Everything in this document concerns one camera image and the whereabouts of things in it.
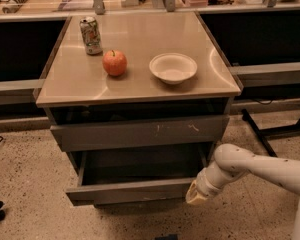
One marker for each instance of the white paper bowl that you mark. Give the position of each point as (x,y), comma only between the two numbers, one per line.
(173,68)

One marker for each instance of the grey drawer cabinet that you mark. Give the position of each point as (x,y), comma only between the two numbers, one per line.
(77,90)

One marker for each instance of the crushed soda can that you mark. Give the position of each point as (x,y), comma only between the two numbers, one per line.
(91,35)

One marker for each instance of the black metal stand base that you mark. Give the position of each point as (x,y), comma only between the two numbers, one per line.
(264,135)

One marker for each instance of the grey drawer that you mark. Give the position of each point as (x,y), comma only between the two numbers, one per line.
(137,174)
(139,133)

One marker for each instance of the grey top drawer front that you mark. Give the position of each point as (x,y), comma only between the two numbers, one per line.
(139,133)

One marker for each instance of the red apple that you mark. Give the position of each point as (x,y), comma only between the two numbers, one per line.
(114,63)

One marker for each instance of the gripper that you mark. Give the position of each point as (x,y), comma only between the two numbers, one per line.
(204,181)

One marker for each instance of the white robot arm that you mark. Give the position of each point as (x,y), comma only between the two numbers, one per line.
(232,162)

